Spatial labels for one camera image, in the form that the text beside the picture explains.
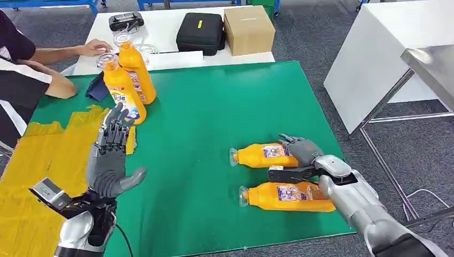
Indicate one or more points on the black carrying case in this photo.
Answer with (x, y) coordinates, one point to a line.
(200, 33)

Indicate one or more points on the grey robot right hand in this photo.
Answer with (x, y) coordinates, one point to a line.
(305, 150)

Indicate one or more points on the green mat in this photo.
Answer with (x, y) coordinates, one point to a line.
(212, 106)

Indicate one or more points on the person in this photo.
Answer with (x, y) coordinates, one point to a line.
(14, 88)

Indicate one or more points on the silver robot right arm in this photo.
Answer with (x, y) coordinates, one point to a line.
(358, 205)

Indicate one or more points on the blue metal frame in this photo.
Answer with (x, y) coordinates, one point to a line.
(53, 2)
(191, 2)

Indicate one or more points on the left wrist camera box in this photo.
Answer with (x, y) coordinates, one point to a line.
(51, 195)

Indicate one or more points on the white board panel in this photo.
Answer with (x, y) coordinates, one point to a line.
(369, 64)

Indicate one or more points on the green crate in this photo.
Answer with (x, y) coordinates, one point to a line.
(267, 6)

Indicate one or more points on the blue tablet case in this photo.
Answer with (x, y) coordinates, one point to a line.
(96, 88)

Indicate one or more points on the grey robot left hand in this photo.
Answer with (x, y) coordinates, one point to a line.
(106, 170)

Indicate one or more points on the white table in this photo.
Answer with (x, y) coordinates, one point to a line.
(163, 32)

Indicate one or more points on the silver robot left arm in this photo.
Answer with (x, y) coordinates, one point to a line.
(74, 230)

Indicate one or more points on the orange drink bottle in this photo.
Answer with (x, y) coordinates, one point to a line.
(255, 156)
(138, 71)
(120, 88)
(269, 197)

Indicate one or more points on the steel bench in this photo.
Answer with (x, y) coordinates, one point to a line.
(436, 71)

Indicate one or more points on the person's left hand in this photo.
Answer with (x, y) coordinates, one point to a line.
(94, 48)

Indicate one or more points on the cardboard box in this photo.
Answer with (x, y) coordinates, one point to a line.
(249, 32)

